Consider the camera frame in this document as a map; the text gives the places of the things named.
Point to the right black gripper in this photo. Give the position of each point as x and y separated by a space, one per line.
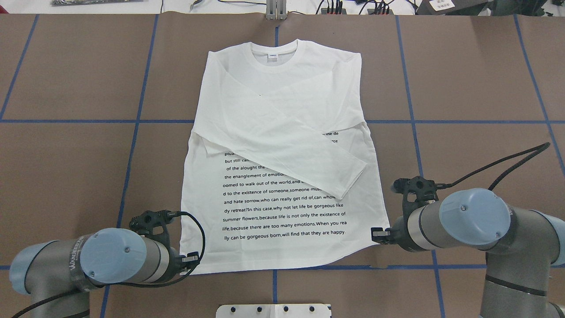
398 230

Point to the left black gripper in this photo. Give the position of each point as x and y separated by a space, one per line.
175 258

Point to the white long-sleeve printed shirt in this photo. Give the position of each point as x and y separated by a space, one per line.
281 170

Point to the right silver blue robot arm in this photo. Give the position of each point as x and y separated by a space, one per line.
520 245

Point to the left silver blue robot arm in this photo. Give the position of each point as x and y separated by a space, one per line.
59 275

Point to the small black electronics board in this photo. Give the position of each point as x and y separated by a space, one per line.
331 7

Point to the white labelled black box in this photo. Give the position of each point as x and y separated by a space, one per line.
441 7

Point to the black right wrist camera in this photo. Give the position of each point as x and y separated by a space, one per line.
416 192

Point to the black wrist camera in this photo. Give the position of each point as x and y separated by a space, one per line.
416 192
150 224

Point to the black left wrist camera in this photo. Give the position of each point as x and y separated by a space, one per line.
150 224

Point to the aluminium frame post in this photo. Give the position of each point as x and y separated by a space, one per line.
276 10

